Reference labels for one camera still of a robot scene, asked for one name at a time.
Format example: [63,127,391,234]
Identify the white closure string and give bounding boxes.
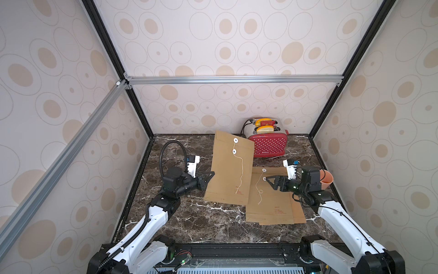
[232,137,244,195]

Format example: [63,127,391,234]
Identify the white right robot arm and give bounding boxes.
[265,165,406,274]

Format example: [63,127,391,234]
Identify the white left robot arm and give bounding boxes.
[87,167,214,274]

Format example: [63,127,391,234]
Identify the kraft file bag stack top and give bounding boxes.
[245,167,295,225]

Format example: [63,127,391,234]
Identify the kraft file bag stack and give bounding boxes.
[252,182,306,225]
[245,167,295,225]

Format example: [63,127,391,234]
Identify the kraft file bag stack bottom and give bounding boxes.
[252,182,306,225]

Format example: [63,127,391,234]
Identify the orange cup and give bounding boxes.
[319,169,334,190]

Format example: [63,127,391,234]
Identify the red toaster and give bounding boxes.
[241,118,289,158]

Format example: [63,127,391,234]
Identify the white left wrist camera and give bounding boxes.
[187,155,200,178]

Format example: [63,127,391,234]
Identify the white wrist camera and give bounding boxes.
[283,159,299,180]
[187,155,200,178]

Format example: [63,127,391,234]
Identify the white string of stack bag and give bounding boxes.
[254,168,268,206]

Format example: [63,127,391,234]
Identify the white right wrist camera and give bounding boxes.
[283,159,299,180]

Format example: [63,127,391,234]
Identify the black corrugated cable conduit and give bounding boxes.
[159,139,189,179]

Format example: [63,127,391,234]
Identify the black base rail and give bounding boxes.
[155,243,311,272]

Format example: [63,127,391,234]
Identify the aluminium rail back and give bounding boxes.
[119,74,344,85]

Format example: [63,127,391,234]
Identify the aluminium rail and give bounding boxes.
[1,79,128,260]
[119,74,344,85]

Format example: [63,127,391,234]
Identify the aluminium rail left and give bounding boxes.
[1,79,128,260]

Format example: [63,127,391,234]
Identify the black corner frame post right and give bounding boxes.
[309,0,396,140]

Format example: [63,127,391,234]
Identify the black corner frame post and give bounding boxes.
[81,0,154,139]
[309,0,396,140]

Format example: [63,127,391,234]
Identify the black corner frame post left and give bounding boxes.
[81,0,154,139]

